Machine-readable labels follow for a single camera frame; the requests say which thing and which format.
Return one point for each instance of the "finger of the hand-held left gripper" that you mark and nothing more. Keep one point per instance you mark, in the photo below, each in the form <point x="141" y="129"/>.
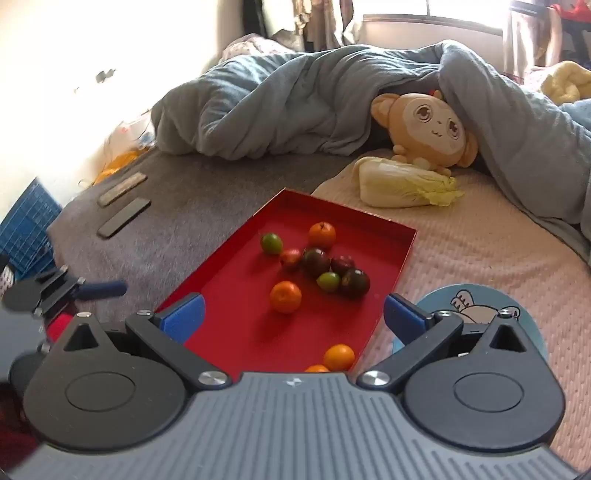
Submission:
<point x="104" y="289"/>

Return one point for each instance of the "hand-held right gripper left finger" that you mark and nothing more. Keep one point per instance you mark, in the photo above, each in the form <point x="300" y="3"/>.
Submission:
<point x="184" y="314"/>

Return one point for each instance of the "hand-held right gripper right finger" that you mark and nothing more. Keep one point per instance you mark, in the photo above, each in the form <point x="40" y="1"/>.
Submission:
<point x="406" y="316"/>

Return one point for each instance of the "blue cartoon print plate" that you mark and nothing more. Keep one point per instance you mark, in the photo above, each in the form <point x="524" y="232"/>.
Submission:
<point x="438" y="297"/>

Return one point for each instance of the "red rectangular tray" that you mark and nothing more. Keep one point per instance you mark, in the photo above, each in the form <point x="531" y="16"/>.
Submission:
<point x="231" y="286"/>

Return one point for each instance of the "dark purple tomato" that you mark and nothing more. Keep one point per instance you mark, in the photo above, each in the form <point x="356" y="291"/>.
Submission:
<point x="316" y="261"/>
<point x="354" y="282"/>

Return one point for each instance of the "orange tangerine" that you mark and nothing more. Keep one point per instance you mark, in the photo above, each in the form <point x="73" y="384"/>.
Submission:
<point x="317" y="369"/>
<point x="339" y="357"/>
<point x="286" y="297"/>

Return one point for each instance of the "small red fruit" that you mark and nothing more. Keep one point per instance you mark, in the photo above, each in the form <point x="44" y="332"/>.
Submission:
<point x="342" y="265"/>
<point x="291" y="259"/>

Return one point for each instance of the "small green tomato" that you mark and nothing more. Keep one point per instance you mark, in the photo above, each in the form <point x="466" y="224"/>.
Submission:
<point x="271" y="243"/>
<point x="328" y="280"/>

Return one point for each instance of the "tangerine with green stem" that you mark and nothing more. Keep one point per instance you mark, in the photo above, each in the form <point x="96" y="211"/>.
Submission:
<point x="322" y="234"/>

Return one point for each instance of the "blue plastic crate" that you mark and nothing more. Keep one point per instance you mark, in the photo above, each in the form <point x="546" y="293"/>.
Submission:
<point x="27" y="226"/>

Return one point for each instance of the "dark grey flat bar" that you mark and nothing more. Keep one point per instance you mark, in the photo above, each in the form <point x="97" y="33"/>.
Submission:
<point x="123" y="217"/>

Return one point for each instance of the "pink textured bedspread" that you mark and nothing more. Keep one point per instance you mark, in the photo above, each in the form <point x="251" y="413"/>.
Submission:
<point x="485" y="258"/>

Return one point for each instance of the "light grey flat bar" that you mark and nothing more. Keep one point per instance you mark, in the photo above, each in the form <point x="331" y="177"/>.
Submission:
<point x="122" y="188"/>

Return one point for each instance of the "grey bed blanket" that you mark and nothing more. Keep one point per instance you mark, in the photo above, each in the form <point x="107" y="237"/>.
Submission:
<point x="184" y="198"/>

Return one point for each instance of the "orange plastic bag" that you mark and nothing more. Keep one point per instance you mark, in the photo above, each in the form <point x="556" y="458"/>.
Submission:
<point x="115" y="166"/>

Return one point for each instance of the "napa cabbage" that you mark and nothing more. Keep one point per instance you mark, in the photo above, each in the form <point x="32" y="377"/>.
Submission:
<point x="392" y="182"/>

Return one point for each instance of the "clear plastic bag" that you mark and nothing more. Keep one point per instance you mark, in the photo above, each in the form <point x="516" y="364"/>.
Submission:
<point x="127" y="136"/>

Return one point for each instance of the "orange monkey plush toy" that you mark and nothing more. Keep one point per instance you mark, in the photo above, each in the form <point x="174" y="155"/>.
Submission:
<point x="429" y="124"/>

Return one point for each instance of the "blue-grey duvet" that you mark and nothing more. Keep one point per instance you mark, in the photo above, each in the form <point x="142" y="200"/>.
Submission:
<point x="277" y="106"/>

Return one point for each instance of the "pink floral pillow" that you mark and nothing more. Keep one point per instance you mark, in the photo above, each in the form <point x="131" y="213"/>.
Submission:
<point x="258" y="46"/>

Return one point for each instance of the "yellow plush cloth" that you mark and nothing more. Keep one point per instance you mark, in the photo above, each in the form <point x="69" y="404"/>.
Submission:
<point x="565" y="81"/>

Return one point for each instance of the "window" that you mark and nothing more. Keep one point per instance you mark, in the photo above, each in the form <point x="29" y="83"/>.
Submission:
<point x="461" y="11"/>

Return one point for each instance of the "patterned hanging curtain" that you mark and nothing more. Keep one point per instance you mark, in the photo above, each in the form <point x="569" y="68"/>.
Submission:
<point x="318" y="18"/>

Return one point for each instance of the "small dark wall hook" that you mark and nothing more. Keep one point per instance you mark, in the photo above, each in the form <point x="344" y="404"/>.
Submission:
<point x="105" y="74"/>

